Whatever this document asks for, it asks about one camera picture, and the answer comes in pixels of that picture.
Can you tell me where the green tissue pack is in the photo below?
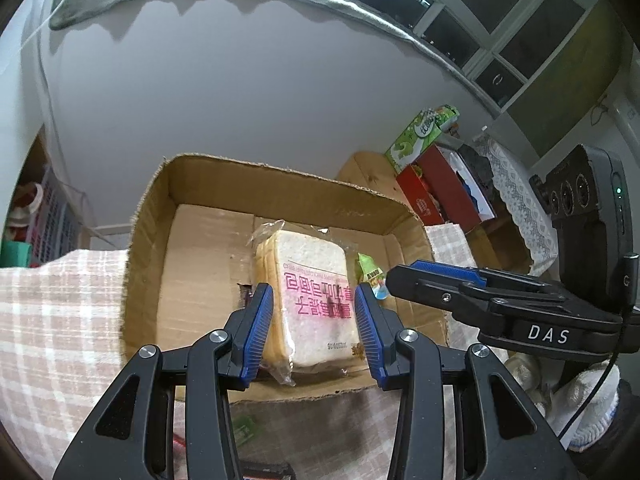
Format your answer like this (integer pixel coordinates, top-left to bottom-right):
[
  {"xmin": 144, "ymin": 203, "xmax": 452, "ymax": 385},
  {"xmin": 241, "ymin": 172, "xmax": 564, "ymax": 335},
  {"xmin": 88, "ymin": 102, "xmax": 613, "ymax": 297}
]
[{"xmin": 385, "ymin": 104, "xmax": 460, "ymax": 174}]

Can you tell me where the white gloved hand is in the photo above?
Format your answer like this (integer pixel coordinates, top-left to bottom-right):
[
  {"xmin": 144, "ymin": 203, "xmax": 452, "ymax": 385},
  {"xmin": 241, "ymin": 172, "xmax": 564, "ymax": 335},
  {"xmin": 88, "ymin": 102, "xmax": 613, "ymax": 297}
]
[{"xmin": 504, "ymin": 353, "xmax": 620, "ymax": 453}]

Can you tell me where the green wrapper on table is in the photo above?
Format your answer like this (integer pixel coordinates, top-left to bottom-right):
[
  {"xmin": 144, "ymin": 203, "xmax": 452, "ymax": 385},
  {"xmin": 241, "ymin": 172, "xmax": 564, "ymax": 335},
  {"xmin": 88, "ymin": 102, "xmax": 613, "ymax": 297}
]
[{"xmin": 232, "ymin": 415, "xmax": 260, "ymax": 448}]

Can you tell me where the small green snack packet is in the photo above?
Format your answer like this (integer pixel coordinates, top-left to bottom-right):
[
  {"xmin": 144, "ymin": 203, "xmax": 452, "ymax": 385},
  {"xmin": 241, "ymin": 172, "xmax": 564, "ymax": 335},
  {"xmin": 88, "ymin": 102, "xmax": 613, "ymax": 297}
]
[{"xmin": 357, "ymin": 252, "xmax": 390, "ymax": 300}]

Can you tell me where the red box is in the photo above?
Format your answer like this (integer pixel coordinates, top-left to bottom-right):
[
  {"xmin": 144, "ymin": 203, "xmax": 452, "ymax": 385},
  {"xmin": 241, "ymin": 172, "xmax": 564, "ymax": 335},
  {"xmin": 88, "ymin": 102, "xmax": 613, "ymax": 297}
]
[{"xmin": 396, "ymin": 145, "xmax": 496, "ymax": 233}]

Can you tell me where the open cardboard box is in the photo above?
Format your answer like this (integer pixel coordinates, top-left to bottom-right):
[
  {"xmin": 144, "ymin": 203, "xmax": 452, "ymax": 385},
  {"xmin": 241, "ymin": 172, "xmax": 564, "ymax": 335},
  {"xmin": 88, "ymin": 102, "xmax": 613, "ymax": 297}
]
[{"xmin": 120, "ymin": 153, "xmax": 450, "ymax": 404}]

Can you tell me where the Snickers chocolate bar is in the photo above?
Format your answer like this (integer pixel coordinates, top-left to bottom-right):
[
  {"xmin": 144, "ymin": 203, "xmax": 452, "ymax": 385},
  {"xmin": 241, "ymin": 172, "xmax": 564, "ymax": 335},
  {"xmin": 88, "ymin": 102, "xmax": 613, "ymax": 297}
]
[{"xmin": 241, "ymin": 460, "xmax": 296, "ymax": 480}]

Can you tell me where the white lace cloth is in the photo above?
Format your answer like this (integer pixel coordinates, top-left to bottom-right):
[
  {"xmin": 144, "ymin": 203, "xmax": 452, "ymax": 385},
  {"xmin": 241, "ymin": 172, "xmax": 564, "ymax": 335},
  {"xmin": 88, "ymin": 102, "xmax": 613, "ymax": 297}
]
[{"xmin": 473, "ymin": 133, "xmax": 559, "ymax": 278}]

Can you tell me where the black cable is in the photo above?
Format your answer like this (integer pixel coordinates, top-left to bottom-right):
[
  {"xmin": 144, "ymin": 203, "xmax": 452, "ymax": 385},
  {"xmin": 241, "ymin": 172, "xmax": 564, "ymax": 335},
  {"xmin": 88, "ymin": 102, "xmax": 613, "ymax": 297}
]
[{"xmin": 556, "ymin": 253, "xmax": 640, "ymax": 441}]

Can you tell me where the sliced bread pack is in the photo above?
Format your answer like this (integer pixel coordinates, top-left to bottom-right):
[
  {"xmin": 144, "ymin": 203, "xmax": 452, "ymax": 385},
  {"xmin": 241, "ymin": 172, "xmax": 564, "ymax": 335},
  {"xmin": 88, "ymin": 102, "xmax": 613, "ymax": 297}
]
[{"xmin": 250, "ymin": 220, "xmax": 366, "ymax": 386}]

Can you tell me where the dark window with white frame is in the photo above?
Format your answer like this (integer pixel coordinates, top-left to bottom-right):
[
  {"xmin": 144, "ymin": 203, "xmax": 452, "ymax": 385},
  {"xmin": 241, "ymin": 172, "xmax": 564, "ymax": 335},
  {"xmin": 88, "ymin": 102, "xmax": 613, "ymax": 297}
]
[{"xmin": 354, "ymin": 0, "xmax": 598, "ymax": 112}]

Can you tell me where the pink plaid tablecloth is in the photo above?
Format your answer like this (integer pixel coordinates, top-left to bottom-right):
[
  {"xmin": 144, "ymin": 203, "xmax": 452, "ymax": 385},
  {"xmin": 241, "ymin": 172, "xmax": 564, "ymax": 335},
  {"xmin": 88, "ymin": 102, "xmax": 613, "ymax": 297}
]
[{"xmin": 0, "ymin": 223, "xmax": 507, "ymax": 480}]

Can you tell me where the white cable on wall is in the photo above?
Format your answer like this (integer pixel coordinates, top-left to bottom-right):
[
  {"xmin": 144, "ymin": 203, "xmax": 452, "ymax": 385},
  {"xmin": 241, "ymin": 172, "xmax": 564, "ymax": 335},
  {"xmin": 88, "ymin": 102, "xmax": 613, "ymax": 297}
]
[{"xmin": 0, "ymin": 0, "xmax": 97, "ymax": 76}]

